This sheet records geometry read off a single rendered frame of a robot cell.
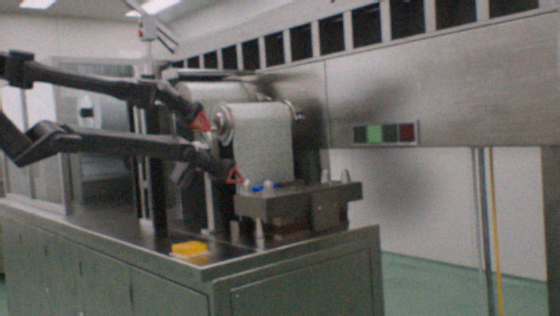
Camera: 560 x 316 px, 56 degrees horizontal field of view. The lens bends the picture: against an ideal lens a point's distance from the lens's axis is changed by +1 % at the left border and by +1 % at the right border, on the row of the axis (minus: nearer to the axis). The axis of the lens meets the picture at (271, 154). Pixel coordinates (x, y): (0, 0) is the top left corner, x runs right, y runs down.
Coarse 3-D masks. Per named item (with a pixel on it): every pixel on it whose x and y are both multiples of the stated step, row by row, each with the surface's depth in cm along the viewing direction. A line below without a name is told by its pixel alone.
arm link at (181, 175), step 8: (184, 152) 148; (192, 152) 149; (192, 160) 150; (176, 168) 154; (184, 168) 153; (176, 176) 154; (184, 176) 154; (192, 176) 155; (184, 184) 154; (192, 184) 156
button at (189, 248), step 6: (174, 246) 144; (180, 246) 142; (186, 246) 142; (192, 246) 141; (198, 246) 142; (204, 246) 143; (174, 252) 144; (180, 252) 141; (186, 252) 140; (192, 252) 141; (198, 252) 142
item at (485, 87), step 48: (384, 48) 156; (432, 48) 143; (480, 48) 132; (528, 48) 123; (288, 96) 192; (336, 96) 173; (384, 96) 157; (432, 96) 144; (480, 96) 133; (528, 96) 124; (336, 144) 175; (432, 144) 146; (480, 144) 134; (528, 144) 125
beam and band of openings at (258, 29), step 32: (320, 0) 176; (352, 0) 165; (384, 0) 155; (416, 0) 155; (448, 0) 146; (480, 0) 132; (512, 0) 133; (544, 0) 120; (224, 32) 222; (256, 32) 205; (288, 32) 190; (320, 32) 179; (352, 32) 167; (384, 32) 156; (416, 32) 156; (448, 32) 139; (192, 64) 252; (224, 64) 227; (256, 64) 219; (288, 64) 191
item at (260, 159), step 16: (240, 144) 166; (256, 144) 170; (272, 144) 174; (288, 144) 178; (240, 160) 166; (256, 160) 170; (272, 160) 174; (288, 160) 178; (256, 176) 170; (272, 176) 174; (288, 176) 178
